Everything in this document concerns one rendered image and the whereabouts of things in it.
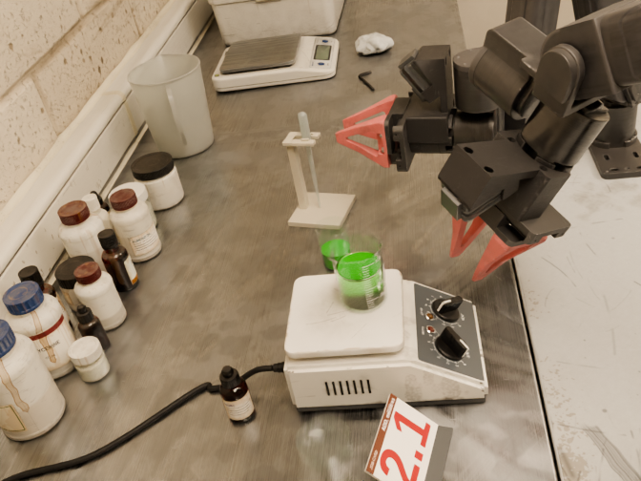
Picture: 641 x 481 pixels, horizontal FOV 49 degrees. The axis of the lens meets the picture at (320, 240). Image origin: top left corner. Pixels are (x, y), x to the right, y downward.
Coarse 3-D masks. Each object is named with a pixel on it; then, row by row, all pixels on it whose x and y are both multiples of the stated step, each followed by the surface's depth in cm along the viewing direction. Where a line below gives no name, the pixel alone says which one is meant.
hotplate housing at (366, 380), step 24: (408, 288) 77; (432, 288) 78; (408, 312) 74; (408, 336) 71; (288, 360) 70; (312, 360) 70; (336, 360) 69; (360, 360) 69; (384, 360) 68; (408, 360) 68; (288, 384) 71; (312, 384) 70; (336, 384) 70; (360, 384) 70; (384, 384) 70; (408, 384) 69; (432, 384) 69; (456, 384) 69; (480, 384) 69; (312, 408) 73; (336, 408) 73
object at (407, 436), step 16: (400, 416) 67; (416, 416) 68; (400, 432) 66; (416, 432) 67; (384, 448) 64; (400, 448) 65; (416, 448) 66; (384, 464) 63; (400, 464) 64; (416, 464) 65; (400, 480) 63; (416, 480) 64
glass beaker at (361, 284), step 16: (336, 240) 71; (352, 240) 72; (368, 240) 71; (336, 256) 71; (368, 256) 67; (336, 272) 70; (352, 272) 68; (368, 272) 68; (384, 272) 71; (352, 288) 70; (368, 288) 70; (384, 288) 71; (352, 304) 71; (368, 304) 71; (384, 304) 72
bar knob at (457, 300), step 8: (456, 296) 75; (432, 304) 75; (440, 304) 74; (448, 304) 74; (456, 304) 75; (440, 312) 74; (448, 312) 75; (456, 312) 76; (448, 320) 74; (456, 320) 75
